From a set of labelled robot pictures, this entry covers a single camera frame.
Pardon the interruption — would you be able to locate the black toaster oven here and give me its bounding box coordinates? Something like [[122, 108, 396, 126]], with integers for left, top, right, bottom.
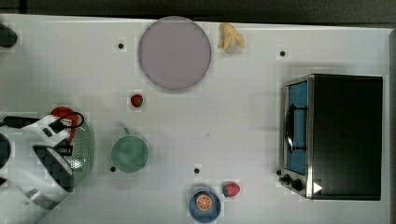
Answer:
[[276, 74, 383, 201]]

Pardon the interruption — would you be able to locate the grey round plate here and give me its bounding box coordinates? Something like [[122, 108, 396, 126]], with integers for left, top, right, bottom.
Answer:
[[138, 16, 211, 91]]

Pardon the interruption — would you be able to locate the black cylinder post upper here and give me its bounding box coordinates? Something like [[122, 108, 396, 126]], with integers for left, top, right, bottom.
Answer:
[[0, 23, 18, 48]]

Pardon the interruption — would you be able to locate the green perforated strainer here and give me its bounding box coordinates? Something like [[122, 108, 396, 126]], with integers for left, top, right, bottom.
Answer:
[[64, 121, 94, 188]]

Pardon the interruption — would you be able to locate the orange slice toy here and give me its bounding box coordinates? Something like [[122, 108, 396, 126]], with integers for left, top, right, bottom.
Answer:
[[196, 192, 213, 211]]

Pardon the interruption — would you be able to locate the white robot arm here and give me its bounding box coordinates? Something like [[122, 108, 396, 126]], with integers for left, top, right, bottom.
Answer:
[[1, 115, 75, 224]]

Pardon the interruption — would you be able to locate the red plush ketchup bottle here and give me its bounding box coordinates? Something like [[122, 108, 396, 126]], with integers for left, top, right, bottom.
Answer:
[[50, 106, 78, 144]]

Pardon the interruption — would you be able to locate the blue bowl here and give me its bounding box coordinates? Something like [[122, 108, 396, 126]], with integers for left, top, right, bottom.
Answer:
[[189, 189, 221, 223]]

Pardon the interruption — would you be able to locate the yellow plush banana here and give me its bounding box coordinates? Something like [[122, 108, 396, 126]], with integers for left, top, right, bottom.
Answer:
[[218, 22, 246, 53]]

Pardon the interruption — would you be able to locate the small dark strawberry toy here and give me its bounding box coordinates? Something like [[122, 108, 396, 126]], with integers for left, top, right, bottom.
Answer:
[[130, 94, 144, 107]]

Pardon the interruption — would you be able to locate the red strawberry toy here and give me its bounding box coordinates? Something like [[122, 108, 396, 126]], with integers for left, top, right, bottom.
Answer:
[[222, 182, 240, 198]]

